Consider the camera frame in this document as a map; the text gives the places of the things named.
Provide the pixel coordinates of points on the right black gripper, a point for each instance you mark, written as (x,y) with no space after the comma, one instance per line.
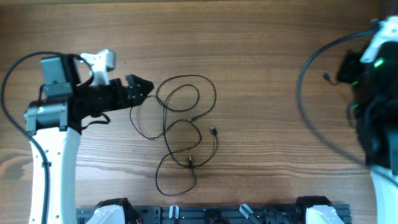
(347,71)

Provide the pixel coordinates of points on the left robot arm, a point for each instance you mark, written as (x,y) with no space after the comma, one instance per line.
(75,87)

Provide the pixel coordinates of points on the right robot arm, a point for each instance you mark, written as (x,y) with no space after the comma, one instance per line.
(374,87)

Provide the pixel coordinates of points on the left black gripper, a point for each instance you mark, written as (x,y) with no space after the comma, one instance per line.
(119,101)

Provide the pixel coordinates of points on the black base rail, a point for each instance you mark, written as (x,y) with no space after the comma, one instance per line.
(276,213)

